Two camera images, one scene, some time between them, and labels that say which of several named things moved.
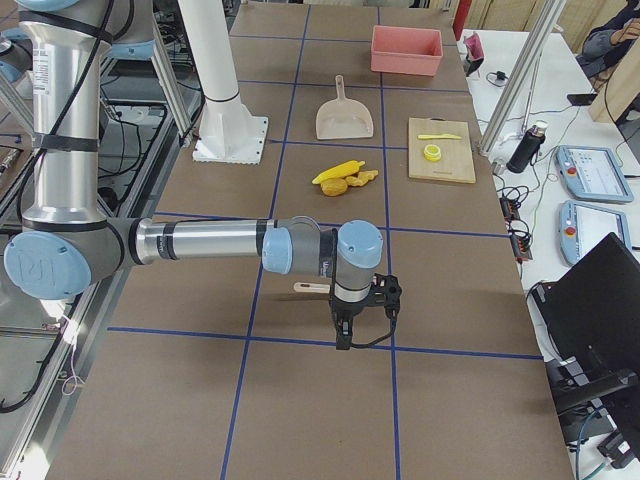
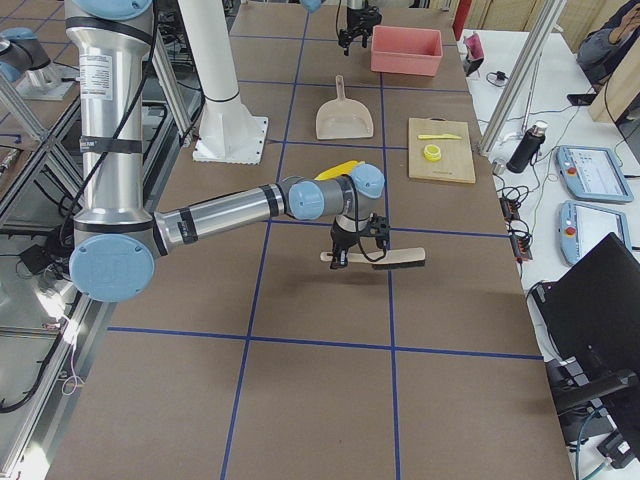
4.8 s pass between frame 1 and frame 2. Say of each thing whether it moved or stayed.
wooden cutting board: stayed
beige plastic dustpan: stayed
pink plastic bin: stayed
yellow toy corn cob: stayed
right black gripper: moved
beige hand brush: moved
